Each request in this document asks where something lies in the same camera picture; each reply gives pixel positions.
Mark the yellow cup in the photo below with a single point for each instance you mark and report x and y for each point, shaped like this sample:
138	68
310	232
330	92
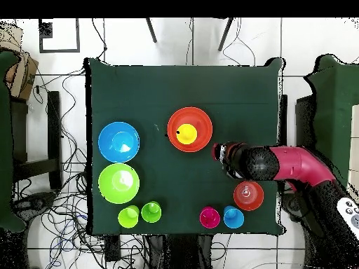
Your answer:
187	134

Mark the large orange bowl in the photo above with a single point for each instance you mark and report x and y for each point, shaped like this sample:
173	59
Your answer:
196	116

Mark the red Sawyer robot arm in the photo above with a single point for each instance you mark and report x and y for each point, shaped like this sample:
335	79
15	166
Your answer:
294	162

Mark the white block stack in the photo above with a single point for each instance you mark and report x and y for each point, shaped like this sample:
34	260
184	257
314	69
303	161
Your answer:
354	140

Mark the small orange bowl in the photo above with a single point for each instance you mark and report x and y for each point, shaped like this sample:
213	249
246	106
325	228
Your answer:
248	195

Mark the pink cup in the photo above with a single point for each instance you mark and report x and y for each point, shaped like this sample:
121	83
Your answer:
209	218

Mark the blue cup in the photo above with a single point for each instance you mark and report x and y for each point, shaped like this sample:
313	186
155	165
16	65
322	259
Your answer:
234	218

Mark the grey chair base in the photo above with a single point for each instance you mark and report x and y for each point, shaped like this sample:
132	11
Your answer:
291	204

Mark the blue bowl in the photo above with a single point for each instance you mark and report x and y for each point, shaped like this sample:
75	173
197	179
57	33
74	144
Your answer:
119	142

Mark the lime green bowl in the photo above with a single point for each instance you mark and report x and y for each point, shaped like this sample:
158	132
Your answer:
119	183

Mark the lime green cup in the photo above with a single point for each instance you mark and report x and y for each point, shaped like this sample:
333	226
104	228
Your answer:
128	218

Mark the dark green side tablecloth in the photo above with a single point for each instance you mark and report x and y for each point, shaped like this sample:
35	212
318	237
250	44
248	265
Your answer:
333	112
5	140

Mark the black tripod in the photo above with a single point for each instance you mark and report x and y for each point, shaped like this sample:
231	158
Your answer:
151	30

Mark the black power strip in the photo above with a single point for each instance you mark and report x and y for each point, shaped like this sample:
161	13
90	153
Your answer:
112	248

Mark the grey stand base with knob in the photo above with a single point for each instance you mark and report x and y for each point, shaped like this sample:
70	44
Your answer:
33	204

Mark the cardboard box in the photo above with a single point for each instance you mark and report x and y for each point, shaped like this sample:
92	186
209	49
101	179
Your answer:
21	75

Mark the black bench frame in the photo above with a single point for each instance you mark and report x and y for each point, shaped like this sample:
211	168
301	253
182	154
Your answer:
54	134
304	123

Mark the black square floor frame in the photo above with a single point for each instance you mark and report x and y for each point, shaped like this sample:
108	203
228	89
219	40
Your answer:
45	30

